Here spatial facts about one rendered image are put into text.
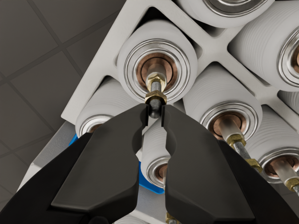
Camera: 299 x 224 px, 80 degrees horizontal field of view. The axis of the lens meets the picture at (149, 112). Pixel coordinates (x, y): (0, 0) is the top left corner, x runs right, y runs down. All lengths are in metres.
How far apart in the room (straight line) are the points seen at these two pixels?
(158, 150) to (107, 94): 0.11
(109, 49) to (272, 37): 0.20
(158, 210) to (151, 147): 0.32
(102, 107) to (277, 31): 0.22
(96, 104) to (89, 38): 0.26
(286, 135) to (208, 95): 0.14
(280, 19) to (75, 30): 0.40
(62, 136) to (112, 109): 0.33
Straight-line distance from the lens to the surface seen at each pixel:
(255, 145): 0.32
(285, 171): 0.33
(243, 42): 0.29
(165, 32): 0.20
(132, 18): 0.27
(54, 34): 0.52
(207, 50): 0.29
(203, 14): 0.21
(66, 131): 0.58
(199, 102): 0.24
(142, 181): 0.56
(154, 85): 0.17
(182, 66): 0.21
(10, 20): 0.57
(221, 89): 0.25
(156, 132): 0.31
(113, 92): 0.28
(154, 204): 0.59
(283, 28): 0.24
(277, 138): 0.32
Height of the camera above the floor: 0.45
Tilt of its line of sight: 59 degrees down
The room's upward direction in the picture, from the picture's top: 175 degrees counter-clockwise
